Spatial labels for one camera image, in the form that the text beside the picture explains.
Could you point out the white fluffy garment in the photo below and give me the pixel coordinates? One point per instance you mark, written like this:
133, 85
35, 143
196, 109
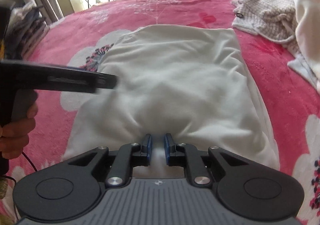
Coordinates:
306, 62

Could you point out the beige knitted sweater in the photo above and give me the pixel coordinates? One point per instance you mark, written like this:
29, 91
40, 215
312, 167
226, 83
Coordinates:
274, 20

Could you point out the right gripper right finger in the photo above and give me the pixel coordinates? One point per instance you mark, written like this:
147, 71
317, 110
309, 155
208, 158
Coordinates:
192, 160

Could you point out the white sweatshirt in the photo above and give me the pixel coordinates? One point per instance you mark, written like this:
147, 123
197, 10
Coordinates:
189, 82

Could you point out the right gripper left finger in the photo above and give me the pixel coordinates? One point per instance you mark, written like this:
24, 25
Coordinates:
122, 162

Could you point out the stack of folded clothes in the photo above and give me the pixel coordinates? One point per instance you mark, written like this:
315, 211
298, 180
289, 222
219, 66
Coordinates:
27, 27

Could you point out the person left hand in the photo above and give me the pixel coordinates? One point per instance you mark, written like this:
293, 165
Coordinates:
14, 136

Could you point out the pink floral blanket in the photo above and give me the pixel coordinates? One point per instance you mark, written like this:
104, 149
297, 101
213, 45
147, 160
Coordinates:
292, 104

